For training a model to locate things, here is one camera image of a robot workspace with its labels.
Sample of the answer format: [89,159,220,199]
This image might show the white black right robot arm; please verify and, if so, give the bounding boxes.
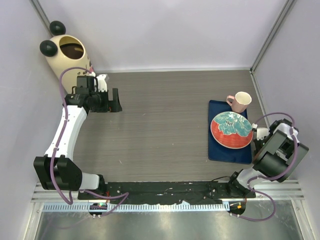
[225,118,309,198]

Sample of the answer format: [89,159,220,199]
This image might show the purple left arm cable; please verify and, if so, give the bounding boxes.
[49,66,130,217]

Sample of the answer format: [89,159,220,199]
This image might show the aluminium frame rail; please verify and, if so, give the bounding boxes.
[31,180,305,203]

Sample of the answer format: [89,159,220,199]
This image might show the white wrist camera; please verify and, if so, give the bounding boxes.
[89,72,110,92]
[251,123,269,141]

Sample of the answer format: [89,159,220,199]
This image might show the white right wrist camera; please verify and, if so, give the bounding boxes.
[251,123,269,141]

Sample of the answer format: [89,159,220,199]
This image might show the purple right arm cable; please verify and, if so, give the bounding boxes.
[237,112,302,222]

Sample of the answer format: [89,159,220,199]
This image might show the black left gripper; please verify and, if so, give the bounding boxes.
[90,88,122,113]

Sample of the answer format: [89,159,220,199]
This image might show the black trash bag roll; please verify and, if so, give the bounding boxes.
[109,99,123,113]

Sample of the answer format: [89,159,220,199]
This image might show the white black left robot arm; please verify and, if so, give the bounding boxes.
[33,74,122,200]

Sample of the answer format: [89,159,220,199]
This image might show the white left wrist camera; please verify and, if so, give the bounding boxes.
[89,72,110,92]

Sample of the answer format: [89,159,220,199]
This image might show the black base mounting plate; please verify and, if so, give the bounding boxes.
[77,180,257,206]

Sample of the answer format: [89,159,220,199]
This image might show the pink ceramic mug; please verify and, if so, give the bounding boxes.
[226,91,252,114]

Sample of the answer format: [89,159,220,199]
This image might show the dark blue tray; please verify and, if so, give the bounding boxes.
[207,100,252,165]

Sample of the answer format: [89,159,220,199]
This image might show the white slotted cable duct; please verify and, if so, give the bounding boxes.
[42,201,230,213]

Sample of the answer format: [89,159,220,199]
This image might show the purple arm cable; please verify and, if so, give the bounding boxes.
[49,66,130,217]
[237,112,302,222]

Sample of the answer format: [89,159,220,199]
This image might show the red teal floral plate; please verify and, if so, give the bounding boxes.
[209,111,254,150]

